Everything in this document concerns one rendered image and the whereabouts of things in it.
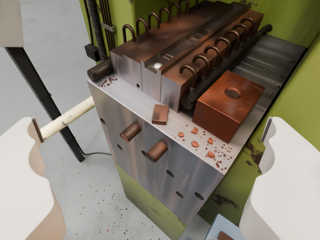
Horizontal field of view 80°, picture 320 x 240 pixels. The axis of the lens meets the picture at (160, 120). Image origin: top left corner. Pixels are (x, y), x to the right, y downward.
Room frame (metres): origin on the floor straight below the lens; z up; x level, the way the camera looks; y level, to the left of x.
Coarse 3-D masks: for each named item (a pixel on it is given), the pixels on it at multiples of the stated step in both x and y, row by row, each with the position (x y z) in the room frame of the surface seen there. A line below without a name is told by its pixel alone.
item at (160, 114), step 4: (156, 104) 0.28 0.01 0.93; (156, 108) 0.27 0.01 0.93; (160, 108) 0.27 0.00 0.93; (164, 108) 0.27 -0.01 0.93; (168, 108) 0.27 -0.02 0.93; (156, 112) 0.26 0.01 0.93; (160, 112) 0.26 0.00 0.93; (164, 112) 0.26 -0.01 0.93; (152, 116) 0.25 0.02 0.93; (156, 116) 0.25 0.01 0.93; (160, 116) 0.25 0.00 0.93; (164, 116) 0.25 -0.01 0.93; (152, 120) 0.24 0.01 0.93; (156, 120) 0.24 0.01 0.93; (160, 120) 0.24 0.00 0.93; (164, 120) 0.24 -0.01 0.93; (160, 124) 0.24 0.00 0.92; (164, 124) 0.24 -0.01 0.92
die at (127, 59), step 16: (176, 16) 0.59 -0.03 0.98; (192, 16) 0.57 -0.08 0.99; (208, 16) 0.58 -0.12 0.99; (240, 16) 0.58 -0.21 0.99; (256, 16) 0.59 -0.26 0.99; (144, 32) 0.48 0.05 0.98; (160, 32) 0.49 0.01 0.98; (176, 32) 0.47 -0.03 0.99; (224, 32) 0.48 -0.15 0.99; (240, 32) 0.49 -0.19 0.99; (128, 48) 0.41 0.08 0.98; (144, 48) 0.39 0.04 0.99; (160, 48) 0.38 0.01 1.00; (192, 48) 0.39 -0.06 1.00; (224, 48) 0.41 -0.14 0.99; (112, 64) 0.39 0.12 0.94; (128, 64) 0.36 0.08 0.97; (176, 64) 0.34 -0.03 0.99; (192, 64) 0.34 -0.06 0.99; (128, 80) 0.36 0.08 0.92; (144, 80) 0.33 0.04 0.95; (160, 80) 0.30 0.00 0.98; (176, 80) 0.29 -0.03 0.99; (160, 96) 0.30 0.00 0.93; (176, 96) 0.28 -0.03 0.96
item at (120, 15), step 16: (80, 0) 0.69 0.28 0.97; (96, 0) 0.64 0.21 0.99; (112, 0) 0.59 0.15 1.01; (144, 0) 0.58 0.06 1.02; (160, 0) 0.63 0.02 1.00; (176, 0) 0.70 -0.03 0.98; (192, 0) 0.78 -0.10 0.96; (112, 16) 0.60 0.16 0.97; (128, 16) 0.55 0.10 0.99; (144, 16) 0.58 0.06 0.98; (128, 32) 0.56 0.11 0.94; (96, 64) 0.69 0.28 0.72
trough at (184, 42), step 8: (232, 8) 0.64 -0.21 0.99; (240, 8) 0.63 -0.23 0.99; (216, 16) 0.56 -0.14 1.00; (224, 16) 0.59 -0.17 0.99; (208, 24) 0.53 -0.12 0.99; (216, 24) 0.54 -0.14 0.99; (192, 32) 0.47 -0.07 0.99; (200, 32) 0.49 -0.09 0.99; (208, 32) 0.49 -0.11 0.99; (184, 40) 0.44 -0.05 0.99; (192, 40) 0.44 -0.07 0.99; (168, 48) 0.39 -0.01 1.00; (176, 48) 0.41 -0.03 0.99; (184, 48) 0.41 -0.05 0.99; (152, 56) 0.35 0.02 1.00; (160, 56) 0.37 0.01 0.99; (168, 56) 0.37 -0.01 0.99; (144, 64) 0.33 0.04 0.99; (152, 64) 0.34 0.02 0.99
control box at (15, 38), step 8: (0, 0) 0.49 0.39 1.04; (8, 0) 0.51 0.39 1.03; (16, 0) 0.53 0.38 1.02; (0, 8) 0.48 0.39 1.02; (8, 8) 0.50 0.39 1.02; (16, 8) 0.52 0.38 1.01; (0, 16) 0.47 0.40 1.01; (8, 16) 0.49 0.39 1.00; (16, 16) 0.51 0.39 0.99; (0, 24) 0.46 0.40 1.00; (8, 24) 0.48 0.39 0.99; (16, 24) 0.50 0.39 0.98; (0, 32) 0.45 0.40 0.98; (8, 32) 0.47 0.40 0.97; (16, 32) 0.49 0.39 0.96; (0, 40) 0.44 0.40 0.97; (8, 40) 0.45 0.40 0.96; (16, 40) 0.47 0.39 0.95
